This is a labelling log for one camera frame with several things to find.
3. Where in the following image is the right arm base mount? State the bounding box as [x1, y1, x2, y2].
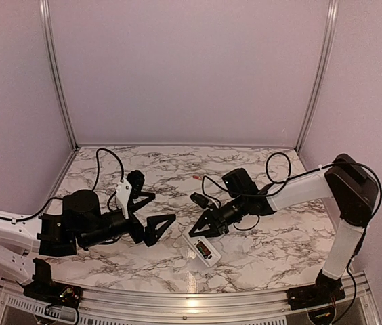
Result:
[286, 284, 346, 310]

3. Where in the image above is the aluminium frame post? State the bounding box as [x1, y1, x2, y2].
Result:
[39, 0, 79, 151]
[295, 0, 339, 154]

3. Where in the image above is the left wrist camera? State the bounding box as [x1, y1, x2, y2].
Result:
[114, 170, 145, 212]

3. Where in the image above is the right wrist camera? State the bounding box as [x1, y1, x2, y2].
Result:
[190, 192, 212, 209]

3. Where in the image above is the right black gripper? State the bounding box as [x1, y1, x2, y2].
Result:
[189, 194, 248, 238]

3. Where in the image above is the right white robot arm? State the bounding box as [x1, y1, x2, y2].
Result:
[184, 154, 382, 303]

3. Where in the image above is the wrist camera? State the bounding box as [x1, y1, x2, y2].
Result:
[114, 170, 145, 212]
[190, 192, 212, 209]

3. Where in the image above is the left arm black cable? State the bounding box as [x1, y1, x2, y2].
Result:
[0, 148, 126, 224]

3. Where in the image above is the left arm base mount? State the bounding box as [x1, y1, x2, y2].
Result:
[23, 282, 83, 308]

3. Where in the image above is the green black battery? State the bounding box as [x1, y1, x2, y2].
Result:
[196, 243, 212, 259]

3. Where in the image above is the left aluminium frame post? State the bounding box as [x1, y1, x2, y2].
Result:
[39, 0, 79, 151]

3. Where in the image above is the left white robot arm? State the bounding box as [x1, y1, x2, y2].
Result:
[0, 190, 176, 285]

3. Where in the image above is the right aluminium frame post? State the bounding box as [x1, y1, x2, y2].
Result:
[295, 0, 339, 154]

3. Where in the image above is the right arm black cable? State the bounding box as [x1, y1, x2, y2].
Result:
[200, 152, 382, 231]

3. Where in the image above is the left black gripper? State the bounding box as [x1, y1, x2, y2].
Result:
[79, 192, 177, 249]

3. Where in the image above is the front aluminium rail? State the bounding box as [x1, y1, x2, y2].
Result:
[0, 273, 382, 324]

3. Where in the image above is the white remote control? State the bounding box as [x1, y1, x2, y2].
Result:
[182, 233, 221, 268]

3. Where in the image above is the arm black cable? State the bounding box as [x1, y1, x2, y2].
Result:
[0, 148, 126, 224]
[200, 152, 382, 231]

